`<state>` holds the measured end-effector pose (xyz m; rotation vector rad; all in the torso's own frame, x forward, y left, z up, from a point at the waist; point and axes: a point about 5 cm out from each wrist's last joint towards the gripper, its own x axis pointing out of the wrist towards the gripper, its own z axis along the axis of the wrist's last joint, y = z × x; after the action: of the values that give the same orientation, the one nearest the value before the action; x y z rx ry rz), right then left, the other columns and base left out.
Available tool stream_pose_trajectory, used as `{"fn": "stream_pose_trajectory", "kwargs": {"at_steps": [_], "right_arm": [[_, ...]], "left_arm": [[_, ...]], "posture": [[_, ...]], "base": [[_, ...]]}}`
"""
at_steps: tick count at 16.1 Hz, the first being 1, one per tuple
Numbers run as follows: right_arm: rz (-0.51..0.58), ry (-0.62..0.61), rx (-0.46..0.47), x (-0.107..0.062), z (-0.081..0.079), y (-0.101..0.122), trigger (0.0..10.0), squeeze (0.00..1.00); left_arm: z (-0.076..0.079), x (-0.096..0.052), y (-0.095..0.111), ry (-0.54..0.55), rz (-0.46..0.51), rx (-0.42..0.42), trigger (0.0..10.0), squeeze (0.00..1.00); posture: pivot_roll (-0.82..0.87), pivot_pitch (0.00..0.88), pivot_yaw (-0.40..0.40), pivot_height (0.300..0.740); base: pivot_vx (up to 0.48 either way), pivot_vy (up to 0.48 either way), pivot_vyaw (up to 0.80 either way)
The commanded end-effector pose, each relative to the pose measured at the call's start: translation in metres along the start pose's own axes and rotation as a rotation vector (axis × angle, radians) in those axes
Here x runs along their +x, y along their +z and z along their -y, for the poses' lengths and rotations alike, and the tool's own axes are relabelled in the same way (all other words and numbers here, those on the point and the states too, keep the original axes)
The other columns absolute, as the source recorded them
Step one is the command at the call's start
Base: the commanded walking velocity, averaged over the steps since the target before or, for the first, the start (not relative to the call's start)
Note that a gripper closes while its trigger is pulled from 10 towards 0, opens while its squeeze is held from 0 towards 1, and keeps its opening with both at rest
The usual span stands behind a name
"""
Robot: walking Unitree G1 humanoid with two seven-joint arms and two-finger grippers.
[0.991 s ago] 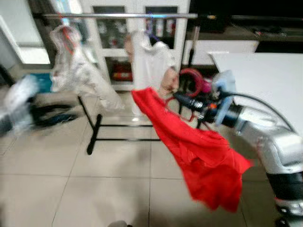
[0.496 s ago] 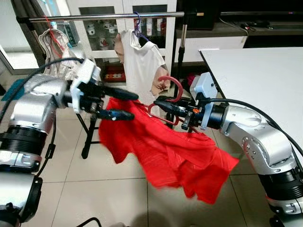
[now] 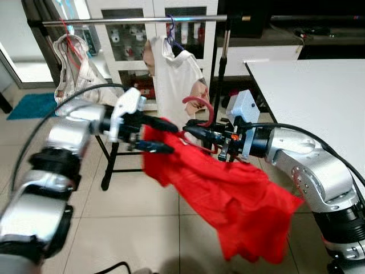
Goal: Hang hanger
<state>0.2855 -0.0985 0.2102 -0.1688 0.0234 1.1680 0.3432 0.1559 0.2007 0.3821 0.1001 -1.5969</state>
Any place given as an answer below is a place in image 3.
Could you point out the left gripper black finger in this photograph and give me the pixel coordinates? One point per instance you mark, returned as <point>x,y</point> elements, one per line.
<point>155,147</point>
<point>159,122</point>

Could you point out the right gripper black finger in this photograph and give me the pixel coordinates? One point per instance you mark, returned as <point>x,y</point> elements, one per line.
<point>202,138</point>
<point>201,129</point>

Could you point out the red plastic hanger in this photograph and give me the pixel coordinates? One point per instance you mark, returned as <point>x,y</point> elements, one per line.
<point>210,108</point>

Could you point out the red shirt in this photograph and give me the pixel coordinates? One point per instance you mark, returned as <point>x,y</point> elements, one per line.
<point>228,200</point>

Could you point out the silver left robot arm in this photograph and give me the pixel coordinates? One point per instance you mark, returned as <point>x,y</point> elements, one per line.
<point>63,134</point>

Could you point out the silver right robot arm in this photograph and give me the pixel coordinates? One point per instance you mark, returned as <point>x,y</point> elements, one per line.
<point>308,165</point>

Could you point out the blue plastic hanger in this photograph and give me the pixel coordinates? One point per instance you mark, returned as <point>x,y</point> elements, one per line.
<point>171,39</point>

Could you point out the thin red hanger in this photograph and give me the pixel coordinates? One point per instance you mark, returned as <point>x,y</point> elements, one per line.
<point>69,41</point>

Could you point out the red box in cabinet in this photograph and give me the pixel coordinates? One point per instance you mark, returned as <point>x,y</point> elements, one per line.
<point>145,89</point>

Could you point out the white tee with printed sleeves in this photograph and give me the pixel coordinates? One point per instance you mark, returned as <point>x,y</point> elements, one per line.
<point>174,85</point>

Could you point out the white trousers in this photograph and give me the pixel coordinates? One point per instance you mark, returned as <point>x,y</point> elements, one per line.
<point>74,80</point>

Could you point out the television stand with white drawers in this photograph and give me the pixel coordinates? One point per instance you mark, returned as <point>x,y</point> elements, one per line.
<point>274,51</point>

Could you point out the teal floor mat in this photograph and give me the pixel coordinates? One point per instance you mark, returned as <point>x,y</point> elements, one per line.
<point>31,107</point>

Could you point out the white glass door cabinet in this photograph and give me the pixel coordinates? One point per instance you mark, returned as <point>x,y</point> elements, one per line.
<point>154,4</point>

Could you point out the glass balcony door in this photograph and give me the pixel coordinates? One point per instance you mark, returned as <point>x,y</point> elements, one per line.
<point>17,45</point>

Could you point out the black television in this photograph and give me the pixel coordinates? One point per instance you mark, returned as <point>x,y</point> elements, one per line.
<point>296,8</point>

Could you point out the dark curtain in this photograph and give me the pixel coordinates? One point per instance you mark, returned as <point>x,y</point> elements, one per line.
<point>37,8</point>

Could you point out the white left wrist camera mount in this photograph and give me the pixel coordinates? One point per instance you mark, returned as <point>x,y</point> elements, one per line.
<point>128,108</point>

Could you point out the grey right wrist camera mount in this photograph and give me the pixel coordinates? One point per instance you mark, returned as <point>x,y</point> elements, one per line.
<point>242,114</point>

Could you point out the clothes rack with silver rail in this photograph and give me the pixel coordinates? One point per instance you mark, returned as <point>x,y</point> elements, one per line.
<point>114,20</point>

